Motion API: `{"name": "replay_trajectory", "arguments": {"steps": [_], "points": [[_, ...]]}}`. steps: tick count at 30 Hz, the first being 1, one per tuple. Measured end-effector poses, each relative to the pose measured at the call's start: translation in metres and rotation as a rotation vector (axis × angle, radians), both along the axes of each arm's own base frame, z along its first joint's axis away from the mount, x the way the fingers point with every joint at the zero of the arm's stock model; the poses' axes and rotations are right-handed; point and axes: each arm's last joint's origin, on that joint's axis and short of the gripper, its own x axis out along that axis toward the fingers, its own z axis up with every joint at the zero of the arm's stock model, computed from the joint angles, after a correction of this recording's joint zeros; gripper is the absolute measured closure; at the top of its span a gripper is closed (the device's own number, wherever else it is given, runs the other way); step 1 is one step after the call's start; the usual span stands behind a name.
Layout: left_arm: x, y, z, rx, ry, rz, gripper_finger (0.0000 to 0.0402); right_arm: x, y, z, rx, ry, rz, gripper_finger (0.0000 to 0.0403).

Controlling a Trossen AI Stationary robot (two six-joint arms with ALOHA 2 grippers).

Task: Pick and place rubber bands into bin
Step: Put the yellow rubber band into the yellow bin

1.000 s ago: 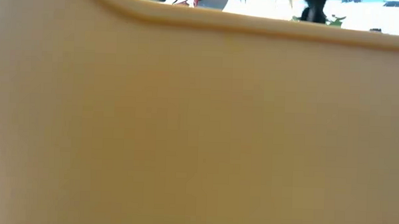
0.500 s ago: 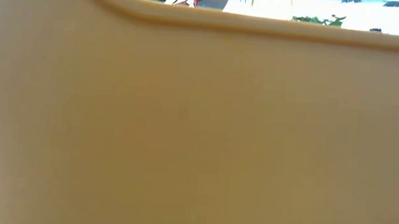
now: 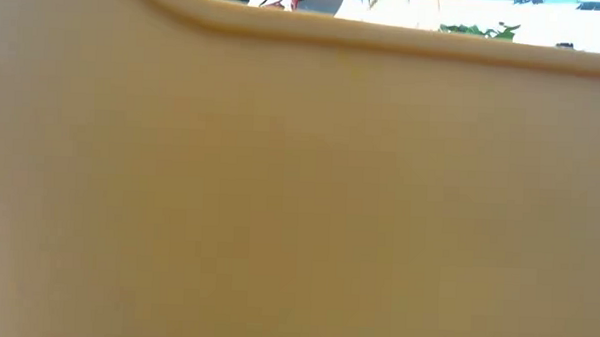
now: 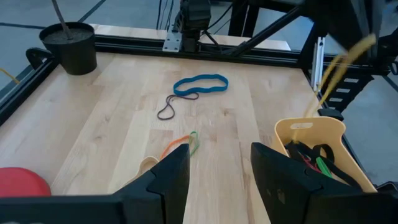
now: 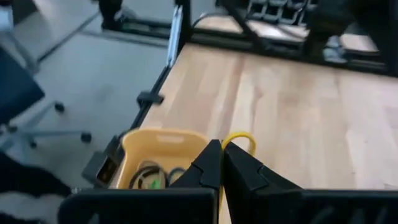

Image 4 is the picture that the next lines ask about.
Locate red desk lamp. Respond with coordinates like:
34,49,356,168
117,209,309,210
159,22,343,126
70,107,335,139
0,167,52,198

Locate green plant in black pot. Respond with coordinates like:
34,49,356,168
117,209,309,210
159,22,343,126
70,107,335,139
39,0,98,76

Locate wide blue rubber band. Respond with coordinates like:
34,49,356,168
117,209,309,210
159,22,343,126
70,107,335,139
173,73,229,96

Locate wide black rubber band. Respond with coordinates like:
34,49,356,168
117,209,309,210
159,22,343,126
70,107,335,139
284,140,315,166
312,143,363,190

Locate thin red rubber band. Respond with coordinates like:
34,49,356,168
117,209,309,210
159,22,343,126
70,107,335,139
300,155,323,174

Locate thin dark purple rubber band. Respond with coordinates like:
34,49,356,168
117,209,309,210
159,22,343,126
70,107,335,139
157,92,200,121

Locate yellow rubber band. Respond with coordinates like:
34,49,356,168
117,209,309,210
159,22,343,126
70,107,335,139
292,33,377,142

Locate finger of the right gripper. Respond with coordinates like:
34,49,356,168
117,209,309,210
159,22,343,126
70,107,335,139
323,21,379,53

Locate silver aluminium upright post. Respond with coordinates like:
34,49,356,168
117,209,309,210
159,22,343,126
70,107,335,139
311,36,326,94

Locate wide cream rubber band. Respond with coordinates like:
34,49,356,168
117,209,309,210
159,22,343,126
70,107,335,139
136,155,160,184

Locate silver mounting plate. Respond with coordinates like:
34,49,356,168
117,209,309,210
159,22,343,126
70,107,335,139
162,30,183,53

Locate thin green rubber band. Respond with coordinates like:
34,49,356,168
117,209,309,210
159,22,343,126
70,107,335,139
188,130,200,156

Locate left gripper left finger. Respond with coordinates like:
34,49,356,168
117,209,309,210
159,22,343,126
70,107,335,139
114,143,191,224

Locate wide bright green rubber band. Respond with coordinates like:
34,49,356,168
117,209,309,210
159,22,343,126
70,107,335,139
315,156,333,179

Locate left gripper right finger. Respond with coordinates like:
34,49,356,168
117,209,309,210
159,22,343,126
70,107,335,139
250,142,361,224

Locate black corner clamp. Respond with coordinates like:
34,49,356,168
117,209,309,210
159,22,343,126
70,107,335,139
25,47,54,70

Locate yellow cable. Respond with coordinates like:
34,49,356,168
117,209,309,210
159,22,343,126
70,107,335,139
0,67,21,85

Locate black cable bundle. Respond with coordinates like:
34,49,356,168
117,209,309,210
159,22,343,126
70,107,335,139
157,0,175,32

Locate thin orange rubber band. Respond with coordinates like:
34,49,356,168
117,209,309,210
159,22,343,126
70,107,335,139
160,134,191,160

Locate black aluminium table frame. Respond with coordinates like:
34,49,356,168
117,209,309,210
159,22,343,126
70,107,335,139
0,0,398,125

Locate yellow plastic bin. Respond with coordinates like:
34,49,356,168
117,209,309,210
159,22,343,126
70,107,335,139
272,116,379,194

